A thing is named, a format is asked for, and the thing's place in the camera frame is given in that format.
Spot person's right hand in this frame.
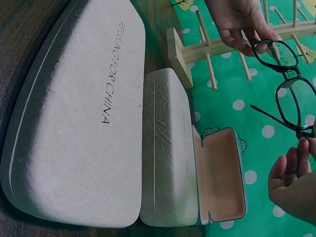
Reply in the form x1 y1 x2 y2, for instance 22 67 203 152
268 118 316 219

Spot open peach lined glasses case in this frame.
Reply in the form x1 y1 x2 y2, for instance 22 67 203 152
192 124 248 226

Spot black framed eyeglasses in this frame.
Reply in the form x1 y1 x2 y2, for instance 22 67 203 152
249 39 316 140

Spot large white glasses case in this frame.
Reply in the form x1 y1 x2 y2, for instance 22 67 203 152
0 0 147 229

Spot wooden peg rack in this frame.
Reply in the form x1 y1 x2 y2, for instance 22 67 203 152
166 0 316 91

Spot person's left hand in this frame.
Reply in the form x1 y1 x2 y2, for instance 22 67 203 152
204 0 282 57

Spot small white glasses case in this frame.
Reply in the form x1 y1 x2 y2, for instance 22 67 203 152
139 68 199 228

